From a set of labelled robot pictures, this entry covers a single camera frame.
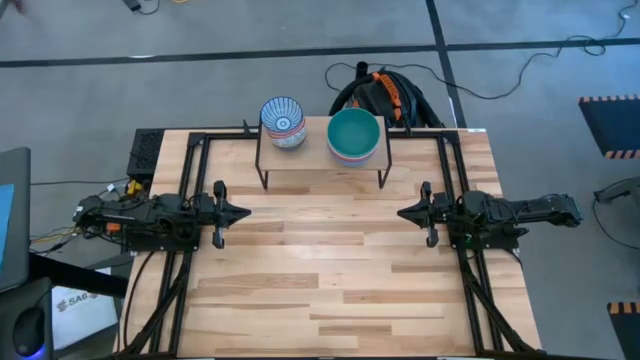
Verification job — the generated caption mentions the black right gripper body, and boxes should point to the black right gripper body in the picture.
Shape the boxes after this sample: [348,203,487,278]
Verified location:
[430,192,456,234]

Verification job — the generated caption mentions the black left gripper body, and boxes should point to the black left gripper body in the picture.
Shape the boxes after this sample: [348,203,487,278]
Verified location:
[194,194,216,235]

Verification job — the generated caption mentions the small grey bowl red inside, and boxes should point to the small grey bowl red inside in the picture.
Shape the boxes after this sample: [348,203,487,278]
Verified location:
[267,132,306,150]

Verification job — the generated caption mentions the large green bowl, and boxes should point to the large green bowl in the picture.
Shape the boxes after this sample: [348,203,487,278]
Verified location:
[326,107,382,161]

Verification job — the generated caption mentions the small blue striped bowl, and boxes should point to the small blue striped bowl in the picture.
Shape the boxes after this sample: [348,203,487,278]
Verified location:
[259,96,306,136]

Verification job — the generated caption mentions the wooden shelf black metal legs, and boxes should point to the wooden shelf black metal legs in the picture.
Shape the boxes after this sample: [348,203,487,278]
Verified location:
[253,110,393,191]

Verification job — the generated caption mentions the black perforated box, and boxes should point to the black perforated box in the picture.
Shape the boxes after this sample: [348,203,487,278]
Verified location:
[127,128,166,176]

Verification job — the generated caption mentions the black and orange vacuum cleaner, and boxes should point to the black and orange vacuum cleaner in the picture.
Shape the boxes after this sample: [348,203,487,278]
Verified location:
[327,60,446,130]

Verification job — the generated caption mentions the black beam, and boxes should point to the black beam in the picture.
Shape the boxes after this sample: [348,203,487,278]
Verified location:
[27,252,130,300]

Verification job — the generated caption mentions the white labelled box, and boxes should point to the white labelled box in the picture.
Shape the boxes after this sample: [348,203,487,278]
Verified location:
[52,287,121,351]

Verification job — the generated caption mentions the grey laptop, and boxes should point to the grey laptop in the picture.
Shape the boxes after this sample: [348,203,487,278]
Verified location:
[0,146,32,294]

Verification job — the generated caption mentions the black hazard-striped platform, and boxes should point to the black hazard-striped platform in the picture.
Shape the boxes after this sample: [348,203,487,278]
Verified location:
[607,301,640,360]
[578,94,640,160]

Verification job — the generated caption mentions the black computer mouse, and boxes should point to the black computer mouse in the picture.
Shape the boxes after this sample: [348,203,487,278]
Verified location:
[12,305,47,357]

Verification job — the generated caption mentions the black aluminium rig frame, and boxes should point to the black aluminium rig frame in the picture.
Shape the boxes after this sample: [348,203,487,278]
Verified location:
[117,127,546,359]

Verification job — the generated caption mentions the black floor cable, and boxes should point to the black floor cable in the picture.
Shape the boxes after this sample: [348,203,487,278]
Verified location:
[324,34,609,101]

